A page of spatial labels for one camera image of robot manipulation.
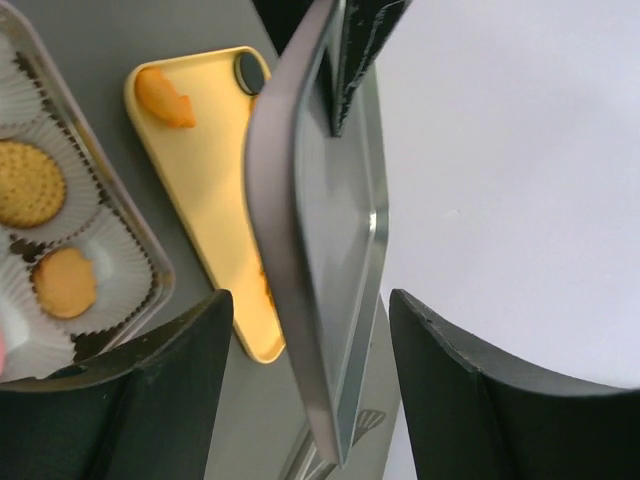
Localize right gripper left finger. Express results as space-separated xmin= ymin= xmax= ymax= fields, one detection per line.
xmin=1 ymin=290 xmax=233 ymax=479

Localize yellow cookie tray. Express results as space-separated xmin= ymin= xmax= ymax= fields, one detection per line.
xmin=124 ymin=46 xmax=286 ymax=364

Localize orange fish cookie left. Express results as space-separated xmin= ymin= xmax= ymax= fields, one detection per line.
xmin=134 ymin=67 xmax=196 ymax=128

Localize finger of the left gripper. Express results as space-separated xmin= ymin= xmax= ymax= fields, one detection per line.
xmin=320 ymin=0 xmax=410 ymax=138

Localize pink cookie tin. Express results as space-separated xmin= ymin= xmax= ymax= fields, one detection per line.
xmin=1 ymin=3 xmax=175 ymax=382

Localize tan dotted round cookie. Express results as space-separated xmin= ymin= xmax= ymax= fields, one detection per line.
xmin=1 ymin=140 xmax=67 ymax=229

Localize pink cookie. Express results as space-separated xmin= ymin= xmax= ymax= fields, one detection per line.
xmin=0 ymin=331 xmax=7 ymax=375

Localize silver tin lid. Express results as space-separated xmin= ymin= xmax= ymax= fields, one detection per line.
xmin=245 ymin=1 xmax=384 ymax=465

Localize black sandwich cookie top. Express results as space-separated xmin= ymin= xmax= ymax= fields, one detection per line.
xmin=233 ymin=51 xmax=270 ymax=97

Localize metal tongs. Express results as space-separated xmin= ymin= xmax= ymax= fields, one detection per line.
xmin=277 ymin=409 xmax=389 ymax=480

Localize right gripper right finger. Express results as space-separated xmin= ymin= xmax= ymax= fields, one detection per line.
xmin=389 ymin=289 xmax=639 ymax=479

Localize orange leaf cookie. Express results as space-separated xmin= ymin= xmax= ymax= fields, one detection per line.
xmin=32 ymin=247 xmax=97 ymax=320

